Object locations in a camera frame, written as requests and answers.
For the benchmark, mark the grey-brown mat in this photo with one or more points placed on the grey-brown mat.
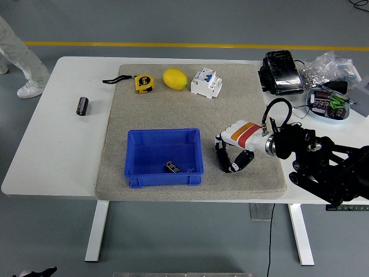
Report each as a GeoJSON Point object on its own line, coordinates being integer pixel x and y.
{"type": "Point", "coordinates": [178, 115]}

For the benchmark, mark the black glossy case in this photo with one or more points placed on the black glossy case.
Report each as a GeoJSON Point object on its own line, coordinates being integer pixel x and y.
{"type": "Point", "coordinates": [281, 69]}

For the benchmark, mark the dark brown cylindrical battery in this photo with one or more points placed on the dark brown cylindrical battery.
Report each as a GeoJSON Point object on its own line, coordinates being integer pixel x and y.
{"type": "Point", "coordinates": [172, 167]}
{"type": "Point", "coordinates": [224, 158]}
{"type": "Point", "coordinates": [82, 106]}

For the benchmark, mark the person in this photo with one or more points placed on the person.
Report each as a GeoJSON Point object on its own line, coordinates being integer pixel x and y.
{"type": "Point", "coordinates": [20, 57]}

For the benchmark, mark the green terminal connector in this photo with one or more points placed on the green terminal connector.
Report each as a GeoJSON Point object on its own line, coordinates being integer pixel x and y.
{"type": "Point", "coordinates": [337, 103]}

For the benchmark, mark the brown capacitor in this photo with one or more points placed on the brown capacitor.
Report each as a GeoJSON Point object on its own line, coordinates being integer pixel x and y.
{"type": "Point", "coordinates": [342, 113]}

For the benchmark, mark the light blue tray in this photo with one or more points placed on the light blue tray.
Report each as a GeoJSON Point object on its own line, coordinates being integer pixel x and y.
{"type": "Point", "coordinates": [347, 112]}

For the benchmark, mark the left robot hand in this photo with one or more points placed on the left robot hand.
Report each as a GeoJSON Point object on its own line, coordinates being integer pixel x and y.
{"type": "Point", "coordinates": [37, 272]}

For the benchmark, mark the yellow tape measure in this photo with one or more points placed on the yellow tape measure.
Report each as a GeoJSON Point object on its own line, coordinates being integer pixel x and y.
{"type": "Point", "coordinates": [144, 84]}

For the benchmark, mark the white circuit breaker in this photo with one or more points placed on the white circuit breaker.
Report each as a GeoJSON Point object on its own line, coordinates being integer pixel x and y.
{"type": "Point", "coordinates": [205, 84]}

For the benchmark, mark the white-labelled electronic part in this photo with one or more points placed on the white-labelled electronic part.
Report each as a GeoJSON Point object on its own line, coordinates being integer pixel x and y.
{"type": "Point", "coordinates": [321, 105]}

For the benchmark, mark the black wedge-shaped object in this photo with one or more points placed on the black wedge-shaped object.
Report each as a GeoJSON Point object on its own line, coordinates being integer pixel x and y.
{"type": "Point", "coordinates": [337, 85]}

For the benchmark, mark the yellow lemon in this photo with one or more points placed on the yellow lemon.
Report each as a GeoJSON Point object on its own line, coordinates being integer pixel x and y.
{"type": "Point", "coordinates": [175, 79]}

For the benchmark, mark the table height control panel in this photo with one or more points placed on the table height control panel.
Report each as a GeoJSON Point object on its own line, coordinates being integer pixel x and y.
{"type": "Point", "coordinates": [351, 208]}

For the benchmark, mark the blue plastic box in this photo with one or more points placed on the blue plastic box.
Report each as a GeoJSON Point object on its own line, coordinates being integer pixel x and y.
{"type": "Point", "coordinates": [150, 155]}

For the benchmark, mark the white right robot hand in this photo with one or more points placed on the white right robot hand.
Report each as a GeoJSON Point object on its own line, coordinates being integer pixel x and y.
{"type": "Point", "coordinates": [248, 135]}

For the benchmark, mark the clear plastic bag of parts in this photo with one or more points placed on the clear plastic bag of parts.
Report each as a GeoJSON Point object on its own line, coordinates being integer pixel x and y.
{"type": "Point", "coordinates": [331, 65]}

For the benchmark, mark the white table leg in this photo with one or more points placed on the white table leg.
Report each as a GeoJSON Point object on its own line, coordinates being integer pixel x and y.
{"type": "Point", "coordinates": [96, 231]}
{"type": "Point", "coordinates": [301, 233]}

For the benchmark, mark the grey metal floor plate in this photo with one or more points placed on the grey metal floor plate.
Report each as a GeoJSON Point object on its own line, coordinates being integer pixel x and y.
{"type": "Point", "coordinates": [259, 212]}

